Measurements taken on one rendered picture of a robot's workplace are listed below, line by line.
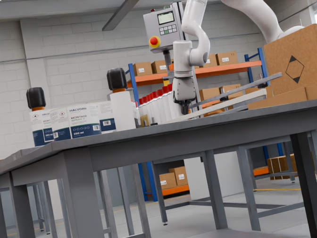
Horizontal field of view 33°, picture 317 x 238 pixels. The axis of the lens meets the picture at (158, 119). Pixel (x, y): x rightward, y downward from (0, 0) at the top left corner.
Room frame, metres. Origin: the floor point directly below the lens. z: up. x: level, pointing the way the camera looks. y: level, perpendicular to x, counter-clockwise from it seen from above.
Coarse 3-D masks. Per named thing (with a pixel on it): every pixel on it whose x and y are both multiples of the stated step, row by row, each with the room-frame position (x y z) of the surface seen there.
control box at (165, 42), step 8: (168, 8) 2.67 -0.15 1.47; (144, 16) 2.69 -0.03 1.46; (152, 16) 2.68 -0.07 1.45; (152, 24) 2.69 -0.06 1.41; (168, 24) 2.67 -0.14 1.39; (176, 24) 2.66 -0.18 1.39; (152, 32) 2.69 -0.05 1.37; (176, 32) 2.66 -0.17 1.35; (160, 40) 2.68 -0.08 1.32; (168, 40) 2.67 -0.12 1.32; (176, 40) 2.66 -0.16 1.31; (152, 48) 2.69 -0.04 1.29; (160, 48) 2.69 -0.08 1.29; (168, 48) 2.72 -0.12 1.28
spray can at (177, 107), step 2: (172, 82) 2.51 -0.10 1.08; (172, 84) 2.51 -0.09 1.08; (172, 86) 2.52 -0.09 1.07; (174, 104) 2.51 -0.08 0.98; (176, 104) 2.50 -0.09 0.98; (178, 104) 2.50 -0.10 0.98; (174, 106) 2.51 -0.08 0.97; (176, 106) 2.50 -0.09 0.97; (178, 106) 2.50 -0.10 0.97; (180, 106) 2.50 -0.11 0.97; (176, 108) 2.50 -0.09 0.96; (178, 108) 2.50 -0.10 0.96; (180, 108) 2.50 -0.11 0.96; (176, 110) 2.50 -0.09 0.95; (178, 110) 2.50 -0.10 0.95; (180, 110) 2.50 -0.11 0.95; (176, 112) 2.51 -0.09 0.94; (178, 112) 2.50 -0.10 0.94; (180, 112) 2.50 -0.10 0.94; (176, 114) 2.51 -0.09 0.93; (178, 114) 2.50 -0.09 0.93; (180, 114) 2.50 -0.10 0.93; (182, 114) 2.50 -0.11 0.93; (176, 116) 2.51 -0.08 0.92; (178, 116) 2.50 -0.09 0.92; (180, 116) 2.50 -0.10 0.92
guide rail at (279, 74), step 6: (264, 78) 1.93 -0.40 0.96; (270, 78) 1.89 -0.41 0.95; (252, 84) 2.00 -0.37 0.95; (258, 84) 1.97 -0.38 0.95; (234, 90) 2.12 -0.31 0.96; (240, 90) 2.08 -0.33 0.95; (216, 96) 2.26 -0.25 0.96; (222, 96) 2.22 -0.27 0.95; (198, 102) 2.41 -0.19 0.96; (204, 102) 2.36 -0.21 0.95
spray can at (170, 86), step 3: (171, 84) 2.55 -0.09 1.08; (168, 87) 2.56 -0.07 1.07; (171, 87) 2.55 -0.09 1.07; (168, 90) 2.56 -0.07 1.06; (171, 90) 2.55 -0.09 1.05; (168, 93) 2.55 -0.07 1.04; (171, 93) 2.54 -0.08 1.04; (168, 96) 2.55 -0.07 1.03; (171, 96) 2.54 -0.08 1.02; (168, 99) 2.56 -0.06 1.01; (171, 99) 2.55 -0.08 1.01; (168, 102) 2.57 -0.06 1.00; (171, 102) 2.55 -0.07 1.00; (171, 105) 2.55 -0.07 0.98; (171, 108) 2.55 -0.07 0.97; (174, 108) 2.54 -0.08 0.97; (171, 111) 2.55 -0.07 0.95; (174, 111) 2.55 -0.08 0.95; (171, 114) 2.56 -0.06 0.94; (174, 114) 2.55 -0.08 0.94; (171, 117) 2.57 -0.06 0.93; (174, 117) 2.55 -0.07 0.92
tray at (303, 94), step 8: (304, 88) 1.49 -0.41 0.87; (312, 88) 1.50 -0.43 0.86; (280, 96) 1.59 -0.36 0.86; (288, 96) 1.56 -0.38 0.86; (296, 96) 1.53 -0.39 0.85; (304, 96) 1.50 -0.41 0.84; (312, 96) 1.50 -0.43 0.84; (248, 104) 1.76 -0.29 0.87; (256, 104) 1.72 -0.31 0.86; (264, 104) 1.68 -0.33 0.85; (272, 104) 1.64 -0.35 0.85; (280, 104) 1.60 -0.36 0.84
